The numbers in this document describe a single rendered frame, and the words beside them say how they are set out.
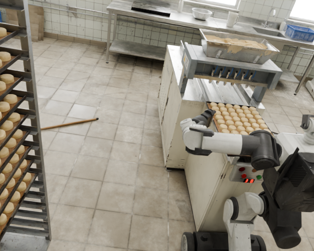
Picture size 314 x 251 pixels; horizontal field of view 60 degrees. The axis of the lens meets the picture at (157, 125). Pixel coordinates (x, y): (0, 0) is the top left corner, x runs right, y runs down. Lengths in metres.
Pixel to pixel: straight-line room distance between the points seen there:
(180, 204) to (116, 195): 0.56
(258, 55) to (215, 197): 1.10
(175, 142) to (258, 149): 1.31
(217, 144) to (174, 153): 1.36
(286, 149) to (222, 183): 0.65
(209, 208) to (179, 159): 0.72
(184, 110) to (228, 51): 0.56
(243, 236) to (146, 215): 0.81
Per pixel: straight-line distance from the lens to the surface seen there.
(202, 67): 2.17
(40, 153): 1.46
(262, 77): 2.36
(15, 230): 2.02
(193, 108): 2.23
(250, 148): 1.20
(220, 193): 1.89
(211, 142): 1.17
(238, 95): 2.37
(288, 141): 1.30
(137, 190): 2.48
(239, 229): 1.90
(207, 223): 2.13
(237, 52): 2.15
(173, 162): 2.58
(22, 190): 1.47
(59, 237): 2.21
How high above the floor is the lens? 1.86
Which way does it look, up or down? 35 degrees down
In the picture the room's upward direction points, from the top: 11 degrees clockwise
